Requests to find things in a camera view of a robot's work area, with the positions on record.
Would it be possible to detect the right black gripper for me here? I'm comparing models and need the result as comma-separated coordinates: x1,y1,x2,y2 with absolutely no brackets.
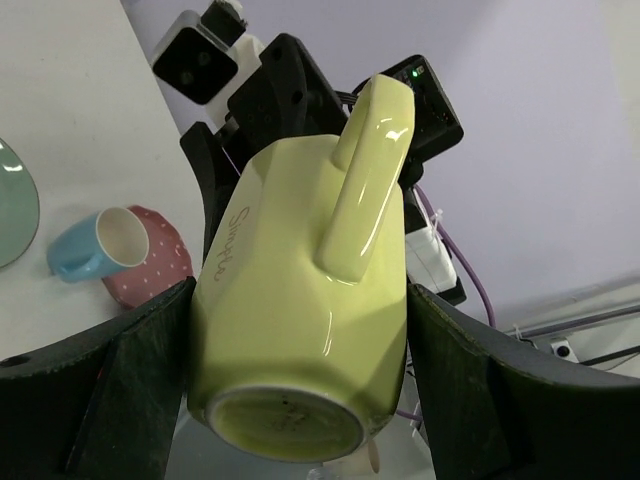
180,33,464,259

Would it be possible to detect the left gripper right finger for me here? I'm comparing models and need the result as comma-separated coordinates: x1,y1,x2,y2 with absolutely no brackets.
407,284,639,479

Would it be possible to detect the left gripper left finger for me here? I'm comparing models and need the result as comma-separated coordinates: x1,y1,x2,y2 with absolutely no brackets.
1,277,196,479

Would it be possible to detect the yellow green mug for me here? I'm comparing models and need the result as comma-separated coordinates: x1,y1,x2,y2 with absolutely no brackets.
187,75,415,463

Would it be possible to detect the pink polka dot plate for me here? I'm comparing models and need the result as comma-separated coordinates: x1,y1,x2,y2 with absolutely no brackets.
102,205,194,309

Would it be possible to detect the light blue mug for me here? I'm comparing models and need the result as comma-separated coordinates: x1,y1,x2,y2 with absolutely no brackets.
46,207,150,283

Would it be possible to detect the teal floral plate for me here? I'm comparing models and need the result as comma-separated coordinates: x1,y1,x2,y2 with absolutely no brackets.
1,140,40,268

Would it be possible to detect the aluminium frame rail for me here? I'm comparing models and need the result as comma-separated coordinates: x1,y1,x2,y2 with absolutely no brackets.
502,272,640,371

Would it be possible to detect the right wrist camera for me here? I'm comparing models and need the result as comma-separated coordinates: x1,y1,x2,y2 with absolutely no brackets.
150,1,265,126

